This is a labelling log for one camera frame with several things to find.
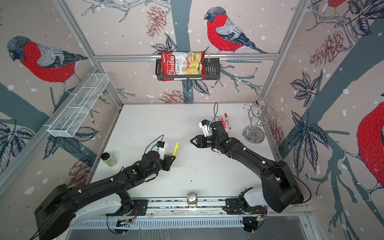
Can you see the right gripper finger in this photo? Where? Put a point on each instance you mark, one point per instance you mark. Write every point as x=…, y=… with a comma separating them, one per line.
x=197, y=138
x=197, y=144

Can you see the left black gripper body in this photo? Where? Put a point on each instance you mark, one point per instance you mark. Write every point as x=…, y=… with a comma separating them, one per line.
x=165, y=164

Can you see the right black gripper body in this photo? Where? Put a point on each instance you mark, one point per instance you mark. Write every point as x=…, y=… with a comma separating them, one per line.
x=209, y=142

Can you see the yellow pen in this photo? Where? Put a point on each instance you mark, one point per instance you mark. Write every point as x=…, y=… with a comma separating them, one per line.
x=176, y=149

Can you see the pink pen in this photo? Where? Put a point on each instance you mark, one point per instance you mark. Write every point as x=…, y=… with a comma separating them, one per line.
x=223, y=121

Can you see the white marker pen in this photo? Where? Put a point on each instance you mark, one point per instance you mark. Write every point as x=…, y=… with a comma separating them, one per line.
x=228, y=123

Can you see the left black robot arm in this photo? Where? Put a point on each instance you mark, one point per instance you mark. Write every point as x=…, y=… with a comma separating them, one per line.
x=60, y=208

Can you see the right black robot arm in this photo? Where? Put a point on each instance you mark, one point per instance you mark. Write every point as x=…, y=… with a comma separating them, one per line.
x=279, y=186

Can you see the small jar black lid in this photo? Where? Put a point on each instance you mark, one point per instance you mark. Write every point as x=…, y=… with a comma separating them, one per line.
x=108, y=159

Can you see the chrome spiral glass holder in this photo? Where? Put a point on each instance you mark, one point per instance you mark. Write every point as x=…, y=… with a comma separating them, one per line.
x=260, y=114

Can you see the red cassava chips bag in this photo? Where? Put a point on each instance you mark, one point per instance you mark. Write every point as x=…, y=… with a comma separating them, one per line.
x=181, y=63

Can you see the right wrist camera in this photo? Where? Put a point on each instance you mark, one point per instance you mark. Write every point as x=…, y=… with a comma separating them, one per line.
x=205, y=126

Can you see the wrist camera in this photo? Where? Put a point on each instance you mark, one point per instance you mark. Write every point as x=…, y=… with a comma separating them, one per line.
x=205, y=126
x=161, y=147

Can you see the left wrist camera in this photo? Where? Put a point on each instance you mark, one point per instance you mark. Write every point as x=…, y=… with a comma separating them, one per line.
x=161, y=147

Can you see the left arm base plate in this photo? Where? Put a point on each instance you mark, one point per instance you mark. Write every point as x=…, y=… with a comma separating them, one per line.
x=136, y=207

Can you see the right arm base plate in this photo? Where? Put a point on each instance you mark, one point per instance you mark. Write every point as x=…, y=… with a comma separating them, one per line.
x=235, y=206

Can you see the white mesh wall shelf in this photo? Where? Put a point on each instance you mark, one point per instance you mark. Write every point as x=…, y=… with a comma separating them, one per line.
x=81, y=101

